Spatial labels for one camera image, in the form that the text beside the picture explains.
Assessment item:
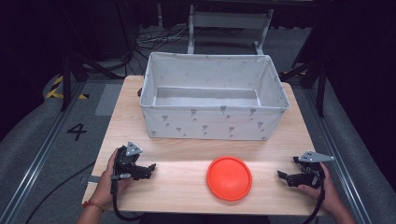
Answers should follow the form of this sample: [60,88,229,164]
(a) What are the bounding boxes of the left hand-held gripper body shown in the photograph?
[111,141,149,181]

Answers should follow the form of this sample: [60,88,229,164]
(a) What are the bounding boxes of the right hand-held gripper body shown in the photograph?
[292,150,335,189]

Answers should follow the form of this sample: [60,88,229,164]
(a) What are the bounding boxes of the person's right hand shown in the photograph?
[297,162,344,215]

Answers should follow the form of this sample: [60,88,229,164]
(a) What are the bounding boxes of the person's left hand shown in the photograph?
[90,147,133,207]

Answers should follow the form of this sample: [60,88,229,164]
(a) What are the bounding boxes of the orange round plate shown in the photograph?
[205,155,253,203]

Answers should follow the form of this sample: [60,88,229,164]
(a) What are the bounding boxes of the grey fabric storage box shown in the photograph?
[139,51,290,142]

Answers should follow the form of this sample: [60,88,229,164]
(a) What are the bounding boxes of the black tripod stand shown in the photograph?
[278,58,329,119]
[59,50,126,112]

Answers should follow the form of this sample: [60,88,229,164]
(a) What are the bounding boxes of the yellow black hazard tape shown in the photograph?
[45,76,90,101]

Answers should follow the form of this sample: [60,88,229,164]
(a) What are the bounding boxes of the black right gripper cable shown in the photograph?
[310,169,327,224]

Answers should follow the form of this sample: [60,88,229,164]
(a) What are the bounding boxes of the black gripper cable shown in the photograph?
[310,169,327,224]
[110,177,145,223]

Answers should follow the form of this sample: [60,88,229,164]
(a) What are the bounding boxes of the metal floor rail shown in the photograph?
[0,81,86,221]
[303,88,375,224]

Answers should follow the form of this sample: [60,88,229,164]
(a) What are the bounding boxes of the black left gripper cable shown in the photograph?
[110,177,145,223]

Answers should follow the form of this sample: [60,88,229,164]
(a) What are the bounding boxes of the red string bracelet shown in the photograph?
[81,200,106,213]

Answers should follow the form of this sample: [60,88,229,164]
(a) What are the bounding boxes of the black floor cable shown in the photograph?
[24,161,96,224]

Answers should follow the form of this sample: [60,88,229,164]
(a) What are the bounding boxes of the tangle of floor cables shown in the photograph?
[133,25,191,53]

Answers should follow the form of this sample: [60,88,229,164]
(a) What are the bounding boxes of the grey metal frame stand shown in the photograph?
[187,4,276,56]

